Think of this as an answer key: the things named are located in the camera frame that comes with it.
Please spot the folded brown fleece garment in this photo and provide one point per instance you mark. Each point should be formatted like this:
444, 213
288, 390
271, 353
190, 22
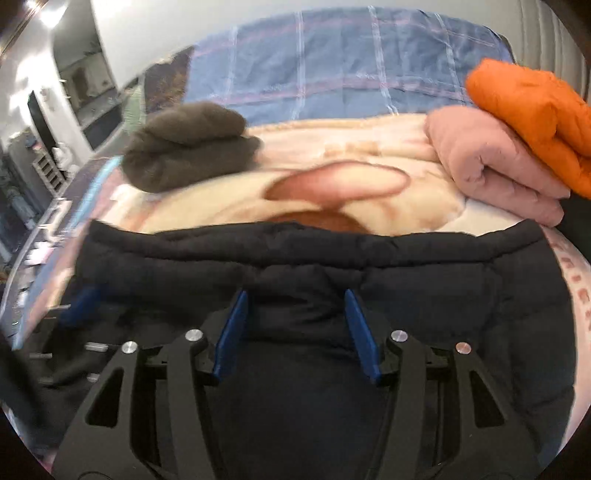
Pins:
184, 147

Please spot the white ladder shelf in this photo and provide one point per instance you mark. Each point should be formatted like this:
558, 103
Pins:
51, 173

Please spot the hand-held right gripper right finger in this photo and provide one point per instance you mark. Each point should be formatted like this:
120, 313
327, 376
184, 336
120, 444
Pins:
362, 332

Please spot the pig printed blanket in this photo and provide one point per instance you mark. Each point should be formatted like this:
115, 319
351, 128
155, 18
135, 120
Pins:
323, 138

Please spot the folded orange puffer jacket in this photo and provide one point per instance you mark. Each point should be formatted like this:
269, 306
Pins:
535, 115

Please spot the grey curtain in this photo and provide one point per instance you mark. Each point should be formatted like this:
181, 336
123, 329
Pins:
549, 32

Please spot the blue plaid sheet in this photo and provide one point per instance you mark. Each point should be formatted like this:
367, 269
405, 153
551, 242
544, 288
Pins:
332, 64

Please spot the dark grey cabinet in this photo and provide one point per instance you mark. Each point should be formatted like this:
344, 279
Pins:
101, 122

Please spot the wall mirror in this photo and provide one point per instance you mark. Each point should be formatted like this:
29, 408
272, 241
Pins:
90, 81

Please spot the dark teal garment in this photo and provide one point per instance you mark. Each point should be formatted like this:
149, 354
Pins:
578, 221

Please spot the green pillow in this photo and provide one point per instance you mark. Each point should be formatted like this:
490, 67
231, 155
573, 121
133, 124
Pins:
134, 108

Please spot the folded pink puffer jacket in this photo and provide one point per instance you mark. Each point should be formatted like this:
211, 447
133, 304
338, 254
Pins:
489, 161

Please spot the black puffer jacket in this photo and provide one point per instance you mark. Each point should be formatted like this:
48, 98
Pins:
438, 286

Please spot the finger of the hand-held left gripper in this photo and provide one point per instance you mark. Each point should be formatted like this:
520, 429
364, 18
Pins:
83, 301

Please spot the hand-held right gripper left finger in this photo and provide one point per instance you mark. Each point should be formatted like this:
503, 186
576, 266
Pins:
233, 332

